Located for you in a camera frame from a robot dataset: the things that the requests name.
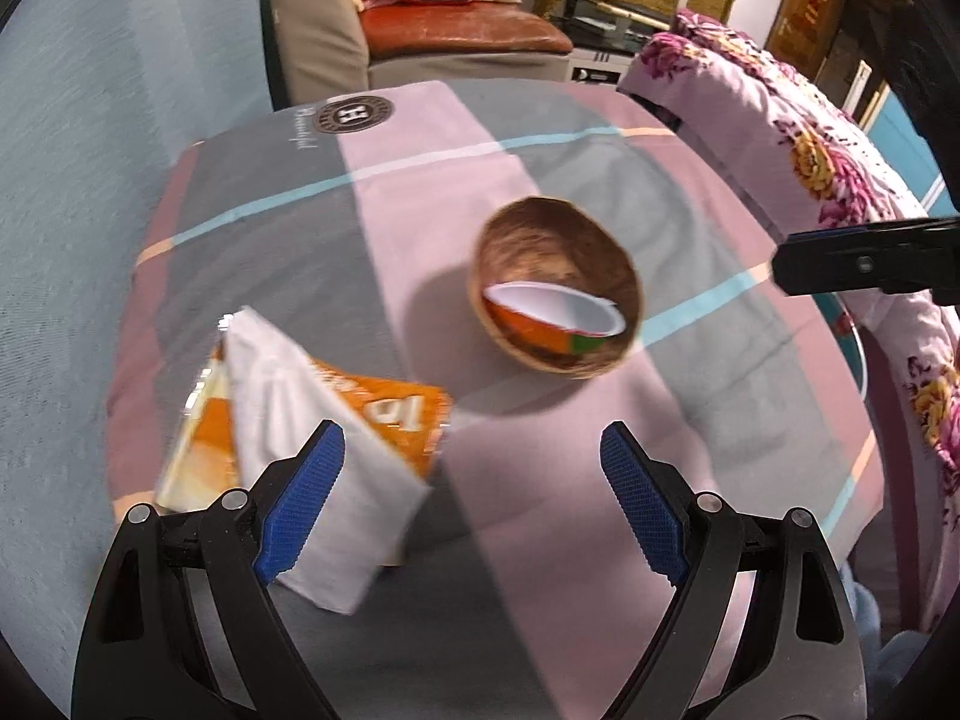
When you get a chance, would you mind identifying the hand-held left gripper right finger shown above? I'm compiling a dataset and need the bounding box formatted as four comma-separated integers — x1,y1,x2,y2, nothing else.
600,420,863,720

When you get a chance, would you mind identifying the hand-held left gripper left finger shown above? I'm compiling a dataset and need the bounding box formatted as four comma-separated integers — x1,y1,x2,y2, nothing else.
71,420,347,720

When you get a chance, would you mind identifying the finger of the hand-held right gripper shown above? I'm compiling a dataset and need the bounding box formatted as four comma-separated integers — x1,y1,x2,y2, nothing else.
772,217,960,306

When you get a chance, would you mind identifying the teal bin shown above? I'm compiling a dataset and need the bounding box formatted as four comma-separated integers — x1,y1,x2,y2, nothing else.
821,289,875,400

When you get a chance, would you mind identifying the white tissue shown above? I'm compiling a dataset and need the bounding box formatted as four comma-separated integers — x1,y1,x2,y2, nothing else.
223,306,431,613

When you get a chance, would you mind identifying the orange snack packet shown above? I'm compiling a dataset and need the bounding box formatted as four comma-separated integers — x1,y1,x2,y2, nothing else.
154,334,455,517

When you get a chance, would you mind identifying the wooden door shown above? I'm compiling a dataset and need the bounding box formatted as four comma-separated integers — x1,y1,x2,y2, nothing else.
765,0,842,70

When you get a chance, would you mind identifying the purple floral blanket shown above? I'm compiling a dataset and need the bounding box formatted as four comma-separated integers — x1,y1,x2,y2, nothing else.
619,9,960,632

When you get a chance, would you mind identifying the small orange white cup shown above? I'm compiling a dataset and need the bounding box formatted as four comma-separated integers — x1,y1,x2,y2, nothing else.
484,281,627,359

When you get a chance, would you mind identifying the person's blue jeans leg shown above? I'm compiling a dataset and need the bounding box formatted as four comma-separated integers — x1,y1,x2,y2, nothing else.
836,562,928,720

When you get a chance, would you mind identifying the brown coconut shell bowl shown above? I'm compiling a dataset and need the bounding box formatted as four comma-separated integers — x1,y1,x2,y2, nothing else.
466,196,646,376

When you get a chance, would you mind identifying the silver media player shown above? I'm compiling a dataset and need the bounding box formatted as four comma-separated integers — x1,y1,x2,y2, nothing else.
566,49,647,88

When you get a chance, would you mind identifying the black stereo player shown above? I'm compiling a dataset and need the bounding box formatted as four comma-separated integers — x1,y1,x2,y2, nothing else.
547,0,673,47

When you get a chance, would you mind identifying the plaid pink grey tablecloth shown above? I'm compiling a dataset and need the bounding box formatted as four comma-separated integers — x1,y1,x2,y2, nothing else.
105,79,887,720

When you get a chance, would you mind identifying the beige sofa with brown seat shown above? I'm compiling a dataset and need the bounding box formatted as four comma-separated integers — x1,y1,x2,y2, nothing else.
268,0,576,110

